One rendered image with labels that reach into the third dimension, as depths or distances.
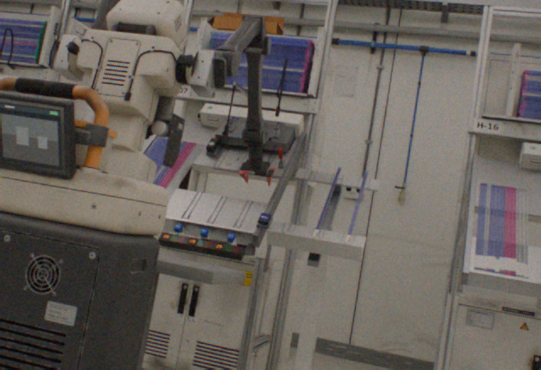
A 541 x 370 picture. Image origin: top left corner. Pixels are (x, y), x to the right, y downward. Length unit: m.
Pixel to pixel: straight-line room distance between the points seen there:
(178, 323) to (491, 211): 1.39
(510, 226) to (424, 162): 1.87
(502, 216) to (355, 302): 1.95
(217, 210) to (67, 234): 1.19
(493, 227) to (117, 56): 1.49
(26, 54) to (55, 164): 2.19
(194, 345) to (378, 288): 1.78
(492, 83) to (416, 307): 1.77
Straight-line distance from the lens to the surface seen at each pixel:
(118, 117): 1.86
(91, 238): 1.41
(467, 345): 2.65
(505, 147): 3.02
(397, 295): 4.29
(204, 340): 2.82
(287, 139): 2.80
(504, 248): 2.43
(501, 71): 3.09
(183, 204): 2.61
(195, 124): 3.07
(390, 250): 4.29
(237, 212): 2.53
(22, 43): 3.64
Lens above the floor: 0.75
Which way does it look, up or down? 6 degrees up
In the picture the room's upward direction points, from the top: 10 degrees clockwise
